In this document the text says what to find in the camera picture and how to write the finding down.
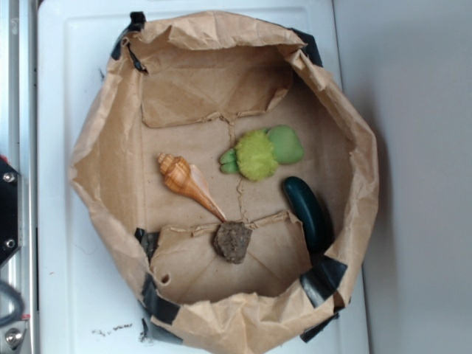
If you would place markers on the green fuzzy toy animal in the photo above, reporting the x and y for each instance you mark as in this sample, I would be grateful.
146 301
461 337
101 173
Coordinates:
258 153

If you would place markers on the brown paper bag tray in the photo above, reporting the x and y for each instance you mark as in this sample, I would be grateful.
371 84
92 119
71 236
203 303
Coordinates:
191 86

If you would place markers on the orange spiral seashell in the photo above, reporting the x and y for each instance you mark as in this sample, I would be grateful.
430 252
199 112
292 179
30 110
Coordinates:
187 180

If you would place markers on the brown rough rock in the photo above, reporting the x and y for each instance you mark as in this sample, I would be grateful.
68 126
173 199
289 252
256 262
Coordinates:
232 241

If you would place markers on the dark green smooth stone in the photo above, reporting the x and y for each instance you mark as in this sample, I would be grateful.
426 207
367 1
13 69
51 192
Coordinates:
306 206

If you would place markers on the white plastic tray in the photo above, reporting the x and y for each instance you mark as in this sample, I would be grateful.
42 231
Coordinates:
85 305

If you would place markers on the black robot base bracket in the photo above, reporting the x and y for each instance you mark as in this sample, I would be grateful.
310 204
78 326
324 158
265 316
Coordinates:
9 222

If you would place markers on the aluminium frame rail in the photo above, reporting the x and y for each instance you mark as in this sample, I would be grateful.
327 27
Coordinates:
18 138

